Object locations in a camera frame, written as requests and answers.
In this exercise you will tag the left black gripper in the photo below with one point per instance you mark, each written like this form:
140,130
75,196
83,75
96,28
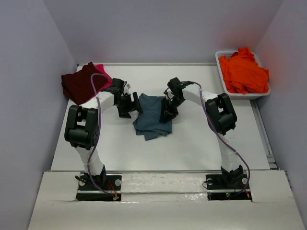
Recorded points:
123,113

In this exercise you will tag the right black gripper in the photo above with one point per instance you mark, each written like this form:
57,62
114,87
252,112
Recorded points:
167,112

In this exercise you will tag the teal blue t shirt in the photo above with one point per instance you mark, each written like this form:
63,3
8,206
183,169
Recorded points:
147,124

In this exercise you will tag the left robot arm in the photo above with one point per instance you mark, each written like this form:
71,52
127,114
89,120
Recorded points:
84,123

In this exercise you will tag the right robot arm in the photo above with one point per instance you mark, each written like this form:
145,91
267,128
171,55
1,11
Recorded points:
221,118

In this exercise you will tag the pink folded t shirt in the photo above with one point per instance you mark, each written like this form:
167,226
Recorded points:
103,80

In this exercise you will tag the dark red folded t shirt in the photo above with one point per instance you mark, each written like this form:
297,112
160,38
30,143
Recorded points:
78,86

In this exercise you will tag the white plastic basket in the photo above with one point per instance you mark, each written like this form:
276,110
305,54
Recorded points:
235,96

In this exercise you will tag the orange t shirt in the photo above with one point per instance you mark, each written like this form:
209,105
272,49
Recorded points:
242,74

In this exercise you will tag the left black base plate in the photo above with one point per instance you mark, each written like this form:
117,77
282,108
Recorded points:
86,191

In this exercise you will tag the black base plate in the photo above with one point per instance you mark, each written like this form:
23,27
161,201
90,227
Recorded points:
86,191
217,190

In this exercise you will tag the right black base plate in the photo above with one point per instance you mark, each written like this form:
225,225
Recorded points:
217,190

